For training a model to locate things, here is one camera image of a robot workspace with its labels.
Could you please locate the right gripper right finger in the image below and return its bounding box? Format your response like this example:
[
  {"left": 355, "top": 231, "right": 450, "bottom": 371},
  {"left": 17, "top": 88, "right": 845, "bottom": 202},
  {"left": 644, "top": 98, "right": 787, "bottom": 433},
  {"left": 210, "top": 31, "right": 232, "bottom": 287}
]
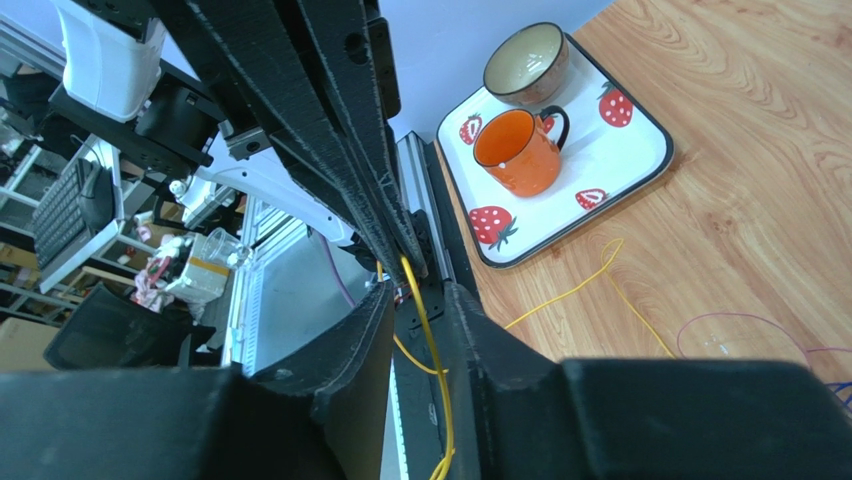
[{"left": 443, "top": 283, "right": 851, "bottom": 479}]

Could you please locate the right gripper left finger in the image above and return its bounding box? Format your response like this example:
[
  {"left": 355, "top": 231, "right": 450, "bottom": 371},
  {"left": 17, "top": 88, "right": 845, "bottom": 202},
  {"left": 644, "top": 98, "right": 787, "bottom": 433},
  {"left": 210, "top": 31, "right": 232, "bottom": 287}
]
[{"left": 1, "top": 283, "right": 394, "bottom": 479}]

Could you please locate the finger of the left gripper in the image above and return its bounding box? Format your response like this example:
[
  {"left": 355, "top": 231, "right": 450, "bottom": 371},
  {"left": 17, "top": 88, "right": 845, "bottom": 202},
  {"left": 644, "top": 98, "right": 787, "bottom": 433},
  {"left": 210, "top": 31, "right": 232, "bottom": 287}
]
[
  {"left": 298, "top": 1, "right": 428, "bottom": 279},
  {"left": 152, "top": 1, "right": 406, "bottom": 283}
]

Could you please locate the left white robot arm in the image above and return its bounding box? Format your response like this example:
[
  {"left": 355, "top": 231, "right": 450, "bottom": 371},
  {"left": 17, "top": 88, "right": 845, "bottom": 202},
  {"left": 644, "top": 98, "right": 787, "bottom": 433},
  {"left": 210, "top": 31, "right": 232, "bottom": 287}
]
[{"left": 152, "top": 1, "right": 428, "bottom": 282}]

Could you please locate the orange glass mug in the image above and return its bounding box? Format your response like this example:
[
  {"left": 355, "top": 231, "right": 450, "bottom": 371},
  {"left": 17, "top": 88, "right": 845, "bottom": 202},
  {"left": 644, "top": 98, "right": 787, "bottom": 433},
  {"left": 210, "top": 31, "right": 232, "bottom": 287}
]
[{"left": 473, "top": 105, "right": 571, "bottom": 198}]

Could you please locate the strawberry pattern tray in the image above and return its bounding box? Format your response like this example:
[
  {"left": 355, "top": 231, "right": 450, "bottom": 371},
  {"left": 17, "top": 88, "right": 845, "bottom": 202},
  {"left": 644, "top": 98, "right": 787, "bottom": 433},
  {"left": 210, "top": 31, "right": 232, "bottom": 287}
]
[{"left": 436, "top": 37, "right": 675, "bottom": 268}]

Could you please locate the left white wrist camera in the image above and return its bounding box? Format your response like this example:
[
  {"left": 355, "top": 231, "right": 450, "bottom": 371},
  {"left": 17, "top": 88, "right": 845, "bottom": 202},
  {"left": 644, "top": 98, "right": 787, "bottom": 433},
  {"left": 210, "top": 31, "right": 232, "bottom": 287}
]
[{"left": 54, "top": 1, "right": 166, "bottom": 123}]

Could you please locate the grey slotted cable duct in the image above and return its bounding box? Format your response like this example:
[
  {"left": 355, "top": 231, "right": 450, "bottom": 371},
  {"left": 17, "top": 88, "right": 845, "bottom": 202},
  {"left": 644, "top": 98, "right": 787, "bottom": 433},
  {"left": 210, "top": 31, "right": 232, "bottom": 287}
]
[{"left": 222, "top": 197, "right": 306, "bottom": 376}]

